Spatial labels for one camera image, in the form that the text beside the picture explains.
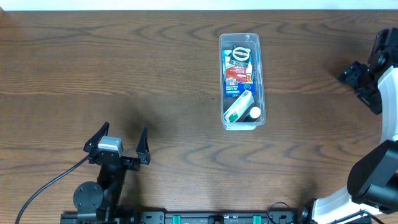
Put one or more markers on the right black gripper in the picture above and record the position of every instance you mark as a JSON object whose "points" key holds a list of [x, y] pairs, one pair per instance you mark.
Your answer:
{"points": [[353, 74]]}

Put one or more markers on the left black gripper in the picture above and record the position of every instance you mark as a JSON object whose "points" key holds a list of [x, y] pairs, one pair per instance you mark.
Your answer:
{"points": [[133, 163]]}

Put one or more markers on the dark bottle white cap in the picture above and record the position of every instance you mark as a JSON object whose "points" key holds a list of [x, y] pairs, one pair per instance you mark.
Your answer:
{"points": [[253, 115]]}

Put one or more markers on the white green medicine box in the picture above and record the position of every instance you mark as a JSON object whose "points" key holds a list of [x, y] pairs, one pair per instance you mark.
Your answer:
{"points": [[239, 107]]}

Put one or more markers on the red small box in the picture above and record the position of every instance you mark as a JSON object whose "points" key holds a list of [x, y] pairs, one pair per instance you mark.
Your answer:
{"points": [[236, 73]]}

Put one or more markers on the blue Kool Fever box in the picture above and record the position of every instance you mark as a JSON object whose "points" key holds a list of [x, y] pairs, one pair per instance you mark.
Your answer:
{"points": [[235, 89]]}

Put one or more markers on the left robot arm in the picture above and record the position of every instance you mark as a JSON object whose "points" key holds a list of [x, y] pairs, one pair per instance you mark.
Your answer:
{"points": [[98, 202]]}

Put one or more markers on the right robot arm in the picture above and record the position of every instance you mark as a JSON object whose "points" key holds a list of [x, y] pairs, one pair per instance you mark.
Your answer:
{"points": [[371, 188]]}

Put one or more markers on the clear plastic container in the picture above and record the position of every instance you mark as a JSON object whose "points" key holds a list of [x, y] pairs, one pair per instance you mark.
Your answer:
{"points": [[252, 42]]}

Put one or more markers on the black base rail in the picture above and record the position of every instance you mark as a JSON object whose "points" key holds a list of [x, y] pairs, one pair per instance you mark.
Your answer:
{"points": [[284, 217]]}

